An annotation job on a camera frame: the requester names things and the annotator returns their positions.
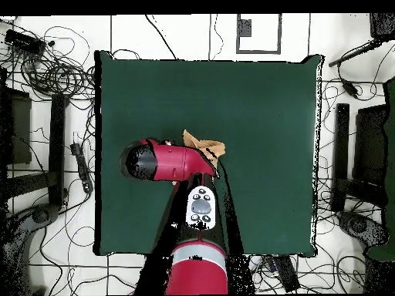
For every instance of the tan terry towel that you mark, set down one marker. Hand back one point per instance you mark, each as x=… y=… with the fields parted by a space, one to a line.
x=213 y=148

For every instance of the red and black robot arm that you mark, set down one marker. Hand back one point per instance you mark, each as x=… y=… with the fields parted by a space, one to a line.
x=172 y=163

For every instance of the dark flat panel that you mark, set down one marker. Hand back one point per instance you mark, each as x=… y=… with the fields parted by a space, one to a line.
x=20 y=129
x=370 y=145

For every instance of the dark green table cloth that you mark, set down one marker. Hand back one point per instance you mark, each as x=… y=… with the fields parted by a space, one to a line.
x=148 y=108

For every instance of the black power strip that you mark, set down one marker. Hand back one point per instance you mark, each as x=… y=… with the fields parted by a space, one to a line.
x=81 y=168
x=287 y=274

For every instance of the black stand bar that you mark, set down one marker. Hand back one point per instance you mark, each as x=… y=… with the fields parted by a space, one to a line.
x=57 y=148
x=341 y=157

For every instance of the black stand crossbar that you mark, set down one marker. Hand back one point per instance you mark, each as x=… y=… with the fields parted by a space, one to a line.
x=361 y=191
x=31 y=183

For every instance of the black floor equipment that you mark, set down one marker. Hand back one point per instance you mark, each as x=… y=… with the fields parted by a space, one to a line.
x=41 y=214
x=361 y=228

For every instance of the black electronics box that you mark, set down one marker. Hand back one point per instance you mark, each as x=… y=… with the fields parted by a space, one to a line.
x=24 y=41

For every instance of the black power adapter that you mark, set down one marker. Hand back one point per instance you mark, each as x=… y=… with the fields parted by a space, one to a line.
x=350 y=88

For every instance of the black rod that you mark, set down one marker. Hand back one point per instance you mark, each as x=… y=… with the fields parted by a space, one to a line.
x=355 y=53

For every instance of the dark green fabric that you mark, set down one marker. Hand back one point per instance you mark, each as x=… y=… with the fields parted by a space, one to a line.
x=389 y=185

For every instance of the grey rectangular frame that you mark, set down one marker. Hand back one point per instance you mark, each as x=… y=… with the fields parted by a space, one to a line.
x=243 y=27

